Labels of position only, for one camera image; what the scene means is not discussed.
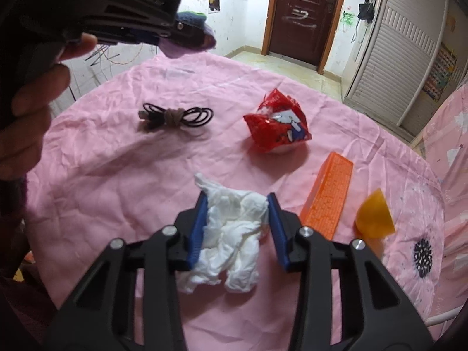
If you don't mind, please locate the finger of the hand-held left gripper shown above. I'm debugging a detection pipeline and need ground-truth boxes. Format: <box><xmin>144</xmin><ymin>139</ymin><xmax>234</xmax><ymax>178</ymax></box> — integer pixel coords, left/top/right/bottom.
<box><xmin>137</xmin><ymin>29</ymin><xmax>164</xmax><ymax>47</ymax></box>
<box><xmin>157</xmin><ymin>20</ymin><xmax>206</xmax><ymax>47</ymax></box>

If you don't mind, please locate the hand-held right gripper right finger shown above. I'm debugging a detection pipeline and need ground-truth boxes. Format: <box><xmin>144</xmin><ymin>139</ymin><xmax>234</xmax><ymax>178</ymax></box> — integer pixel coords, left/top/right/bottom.
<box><xmin>267</xmin><ymin>191</ymin><xmax>436</xmax><ymax>351</ymax></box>

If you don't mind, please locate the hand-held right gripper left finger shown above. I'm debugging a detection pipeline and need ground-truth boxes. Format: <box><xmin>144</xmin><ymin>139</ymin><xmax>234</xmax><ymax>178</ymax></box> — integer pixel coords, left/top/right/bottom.
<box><xmin>44</xmin><ymin>191</ymin><xmax>211</xmax><ymax>351</ymax></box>

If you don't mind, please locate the purple blue knit cloth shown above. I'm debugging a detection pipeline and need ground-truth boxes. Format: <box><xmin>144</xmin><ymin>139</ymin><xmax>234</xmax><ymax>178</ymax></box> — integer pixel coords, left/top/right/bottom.
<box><xmin>161</xmin><ymin>10</ymin><xmax>217</xmax><ymax>58</ymax></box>

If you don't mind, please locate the white tissue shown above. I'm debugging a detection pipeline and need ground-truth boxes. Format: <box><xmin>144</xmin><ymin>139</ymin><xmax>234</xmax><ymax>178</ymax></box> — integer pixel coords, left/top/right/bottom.
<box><xmin>178</xmin><ymin>173</ymin><xmax>270</xmax><ymax>295</ymax></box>

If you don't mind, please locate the person's left forearm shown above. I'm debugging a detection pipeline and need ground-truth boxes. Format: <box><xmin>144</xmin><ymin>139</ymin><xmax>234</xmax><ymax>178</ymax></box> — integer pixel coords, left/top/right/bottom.
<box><xmin>0</xmin><ymin>175</ymin><xmax>30</xmax><ymax>282</ymax></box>

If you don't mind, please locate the person's left hand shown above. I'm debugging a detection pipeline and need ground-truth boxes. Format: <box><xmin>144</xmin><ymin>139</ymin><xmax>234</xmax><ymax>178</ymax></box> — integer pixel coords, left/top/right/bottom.
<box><xmin>0</xmin><ymin>32</ymin><xmax>98</xmax><ymax>183</ymax></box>

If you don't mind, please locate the short orange cardboard box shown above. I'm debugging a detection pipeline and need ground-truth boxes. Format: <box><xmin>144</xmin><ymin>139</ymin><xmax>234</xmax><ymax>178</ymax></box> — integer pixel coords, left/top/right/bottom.
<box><xmin>299</xmin><ymin>151</ymin><xmax>355</xmax><ymax>241</ymax></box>

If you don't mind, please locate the yellow plastic capsule half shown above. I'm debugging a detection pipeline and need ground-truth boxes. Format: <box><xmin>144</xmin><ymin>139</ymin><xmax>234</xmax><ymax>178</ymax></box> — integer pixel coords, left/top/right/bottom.
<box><xmin>353</xmin><ymin>188</ymin><xmax>396</xmax><ymax>239</ymax></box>

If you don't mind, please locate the red snack wrapper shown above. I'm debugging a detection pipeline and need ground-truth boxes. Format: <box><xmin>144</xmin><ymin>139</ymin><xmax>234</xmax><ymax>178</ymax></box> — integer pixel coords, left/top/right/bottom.
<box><xmin>243</xmin><ymin>88</ymin><xmax>312</xmax><ymax>154</ymax></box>

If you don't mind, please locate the dark brown door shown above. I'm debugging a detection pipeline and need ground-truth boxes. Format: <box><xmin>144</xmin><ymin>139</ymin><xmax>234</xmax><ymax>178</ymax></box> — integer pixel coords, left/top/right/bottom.
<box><xmin>261</xmin><ymin>0</ymin><xmax>348</xmax><ymax>76</ymax></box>

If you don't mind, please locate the small black hanging bag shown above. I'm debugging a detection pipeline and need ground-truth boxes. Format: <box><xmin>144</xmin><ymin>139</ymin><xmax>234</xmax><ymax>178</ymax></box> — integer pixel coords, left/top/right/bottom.
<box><xmin>357</xmin><ymin>3</ymin><xmax>376</xmax><ymax>23</ymax></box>

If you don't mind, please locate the white slatted wardrobe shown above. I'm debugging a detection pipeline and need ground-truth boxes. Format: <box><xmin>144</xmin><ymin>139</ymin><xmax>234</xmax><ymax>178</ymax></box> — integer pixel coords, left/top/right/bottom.
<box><xmin>342</xmin><ymin>0</ymin><xmax>468</xmax><ymax>136</ymax></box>

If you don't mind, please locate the colourful grid poster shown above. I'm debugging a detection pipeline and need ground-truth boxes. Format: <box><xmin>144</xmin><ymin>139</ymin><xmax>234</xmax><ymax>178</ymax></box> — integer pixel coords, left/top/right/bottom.
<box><xmin>422</xmin><ymin>42</ymin><xmax>457</xmax><ymax>101</ymax></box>

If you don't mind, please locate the coiled black cable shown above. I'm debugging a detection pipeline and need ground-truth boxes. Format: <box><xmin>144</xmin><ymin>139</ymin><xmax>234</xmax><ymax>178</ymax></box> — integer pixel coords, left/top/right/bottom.
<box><xmin>138</xmin><ymin>102</ymin><xmax>214</xmax><ymax>132</ymax></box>

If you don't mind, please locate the white metal rail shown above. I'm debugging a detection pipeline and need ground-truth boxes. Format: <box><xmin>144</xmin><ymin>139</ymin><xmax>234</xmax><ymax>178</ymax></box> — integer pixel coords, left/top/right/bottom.
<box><xmin>425</xmin><ymin>309</ymin><xmax>458</xmax><ymax>327</ymax></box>

